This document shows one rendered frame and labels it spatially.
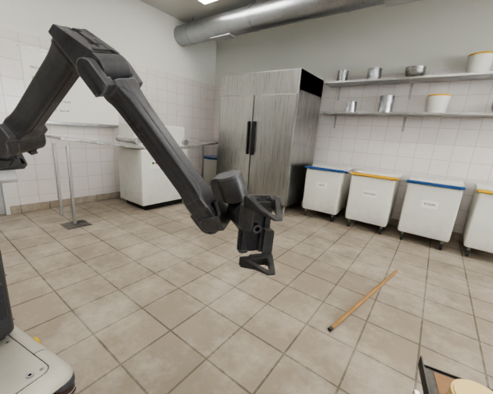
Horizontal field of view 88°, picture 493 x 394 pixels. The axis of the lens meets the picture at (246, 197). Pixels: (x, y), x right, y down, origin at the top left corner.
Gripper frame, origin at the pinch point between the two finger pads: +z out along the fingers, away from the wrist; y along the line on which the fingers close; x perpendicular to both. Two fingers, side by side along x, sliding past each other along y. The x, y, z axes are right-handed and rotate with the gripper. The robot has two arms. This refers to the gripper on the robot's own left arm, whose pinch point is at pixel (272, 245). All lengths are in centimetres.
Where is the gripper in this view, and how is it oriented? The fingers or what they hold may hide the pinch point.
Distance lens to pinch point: 43.5
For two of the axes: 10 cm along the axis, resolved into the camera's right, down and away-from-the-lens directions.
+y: -0.9, 9.7, 2.4
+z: 3.2, 2.6, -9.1
